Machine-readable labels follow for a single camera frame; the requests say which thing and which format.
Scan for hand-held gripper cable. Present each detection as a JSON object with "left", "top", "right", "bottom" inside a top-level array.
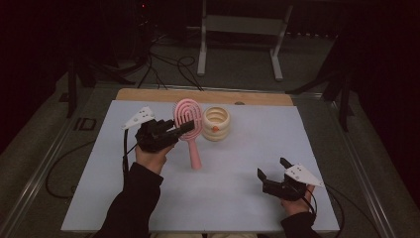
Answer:
[
  {"left": 305, "top": 182, "right": 383, "bottom": 238},
  {"left": 45, "top": 128, "right": 141, "bottom": 201}
]

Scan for black stand legs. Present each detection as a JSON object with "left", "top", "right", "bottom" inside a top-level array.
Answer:
[
  {"left": 285, "top": 33, "right": 357, "bottom": 133},
  {"left": 66, "top": 56, "right": 137, "bottom": 119}
]

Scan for cream ribbed cup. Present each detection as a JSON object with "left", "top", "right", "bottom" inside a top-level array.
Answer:
[{"left": 201, "top": 105, "right": 232, "bottom": 143}]

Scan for metal frame rail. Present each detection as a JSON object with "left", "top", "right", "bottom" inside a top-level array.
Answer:
[
  {"left": 321, "top": 93, "right": 402, "bottom": 238},
  {"left": 0, "top": 86, "right": 100, "bottom": 238}
]

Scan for person's left hand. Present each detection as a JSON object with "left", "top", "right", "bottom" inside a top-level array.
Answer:
[{"left": 135, "top": 144, "right": 175, "bottom": 176}]

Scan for black floor cable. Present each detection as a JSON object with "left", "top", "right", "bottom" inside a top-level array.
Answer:
[{"left": 136, "top": 51, "right": 205, "bottom": 92}]

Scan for right hand-held gripper cable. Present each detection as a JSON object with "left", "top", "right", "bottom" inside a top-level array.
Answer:
[{"left": 305, "top": 182, "right": 383, "bottom": 238}]

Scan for pink hairbrush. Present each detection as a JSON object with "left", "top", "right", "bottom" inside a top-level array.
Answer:
[{"left": 173, "top": 97, "right": 204, "bottom": 172}]

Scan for small black floor frame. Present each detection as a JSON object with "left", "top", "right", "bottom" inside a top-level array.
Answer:
[{"left": 73, "top": 117, "right": 98, "bottom": 132}]

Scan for white table mat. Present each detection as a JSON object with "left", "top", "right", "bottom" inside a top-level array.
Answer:
[{"left": 60, "top": 99, "right": 341, "bottom": 233}]

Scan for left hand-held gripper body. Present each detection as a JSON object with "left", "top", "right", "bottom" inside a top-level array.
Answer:
[{"left": 121, "top": 106, "right": 180, "bottom": 154}]

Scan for person's right hand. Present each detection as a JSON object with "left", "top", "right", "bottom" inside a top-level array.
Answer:
[{"left": 280, "top": 184, "right": 317, "bottom": 218}]

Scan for left hand-held gripper cable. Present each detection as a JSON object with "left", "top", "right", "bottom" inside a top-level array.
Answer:
[{"left": 45, "top": 128, "right": 141, "bottom": 201}]

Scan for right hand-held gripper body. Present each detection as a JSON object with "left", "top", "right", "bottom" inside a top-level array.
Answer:
[{"left": 262, "top": 164, "right": 326, "bottom": 202}]

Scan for white metal stand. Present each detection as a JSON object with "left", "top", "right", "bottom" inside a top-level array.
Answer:
[{"left": 196, "top": 0, "right": 294, "bottom": 82}]

